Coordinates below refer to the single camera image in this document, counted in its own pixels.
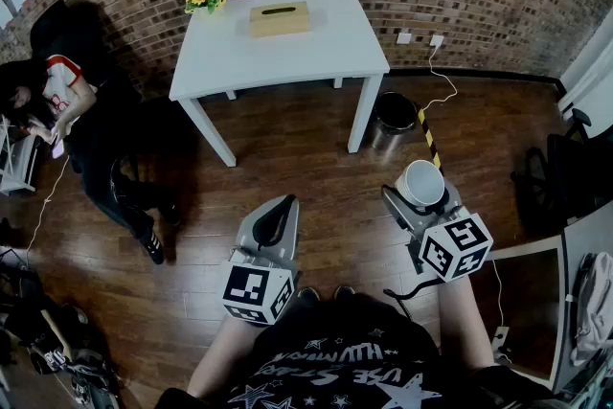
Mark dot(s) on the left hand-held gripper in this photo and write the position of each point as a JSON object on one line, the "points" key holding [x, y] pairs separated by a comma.
{"points": [[254, 287]]}

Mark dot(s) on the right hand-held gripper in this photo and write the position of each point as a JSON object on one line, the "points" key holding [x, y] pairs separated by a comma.
{"points": [[455, 249]]}

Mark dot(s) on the stack of white paper cups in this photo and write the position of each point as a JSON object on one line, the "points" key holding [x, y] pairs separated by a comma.
{"points": [[422, 184]]}

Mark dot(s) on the steel trash bin black liner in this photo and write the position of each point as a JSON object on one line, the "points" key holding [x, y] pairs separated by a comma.
{"points": [[392, 120]]}

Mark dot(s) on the person's right forearm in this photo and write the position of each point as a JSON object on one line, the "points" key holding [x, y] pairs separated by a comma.
{"points": [[471, 321]]}

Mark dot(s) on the person's left forearm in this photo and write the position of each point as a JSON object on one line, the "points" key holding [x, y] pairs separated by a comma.
{"points": [[225, 354]]}

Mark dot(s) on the yellow black striped strip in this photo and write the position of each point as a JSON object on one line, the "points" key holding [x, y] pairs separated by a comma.
{"points": [[429, 141]]}

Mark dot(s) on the person's black shoes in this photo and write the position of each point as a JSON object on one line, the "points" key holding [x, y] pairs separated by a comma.
{"points": [[325, 293]]}

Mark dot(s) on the black office chair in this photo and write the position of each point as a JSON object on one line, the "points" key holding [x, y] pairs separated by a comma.
{"points": [[560, 172]]}

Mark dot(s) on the person's black printed shirt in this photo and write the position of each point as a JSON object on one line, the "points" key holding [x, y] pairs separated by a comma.
{"points": [[354, 354]]}

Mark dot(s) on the white power strip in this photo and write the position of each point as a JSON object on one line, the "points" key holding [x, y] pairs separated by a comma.
{"points": [[500, 337]]}

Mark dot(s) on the white desk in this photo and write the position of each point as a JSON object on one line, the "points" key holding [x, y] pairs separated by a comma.
{"points": [[582, 230]]}

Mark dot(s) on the white table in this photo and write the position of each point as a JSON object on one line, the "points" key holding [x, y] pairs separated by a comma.
{"points": [[278, 57]]}

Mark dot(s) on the grey backpack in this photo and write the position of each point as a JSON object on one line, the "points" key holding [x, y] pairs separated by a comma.
{"points": [[596, 306]]}

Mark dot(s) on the wooden tissue box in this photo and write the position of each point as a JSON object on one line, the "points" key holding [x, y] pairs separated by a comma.
{"points": [[280, 21]]}

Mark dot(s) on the white door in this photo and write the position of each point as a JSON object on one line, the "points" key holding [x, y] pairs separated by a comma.
{"points": [[586, 76]]}

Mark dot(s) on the pile of black equipment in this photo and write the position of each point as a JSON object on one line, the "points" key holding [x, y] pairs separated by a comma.
{"points": [[48, 335]]}

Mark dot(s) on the white shelf rack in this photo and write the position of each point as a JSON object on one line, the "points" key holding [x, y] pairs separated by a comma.
{"points": [[16, 163]]}

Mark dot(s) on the white wall charger plug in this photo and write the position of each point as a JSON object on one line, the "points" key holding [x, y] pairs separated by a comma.
{"points": [[437, 40]]}

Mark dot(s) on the white wall socket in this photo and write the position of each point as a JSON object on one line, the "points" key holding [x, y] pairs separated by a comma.
{"points": [[404, 38]]}

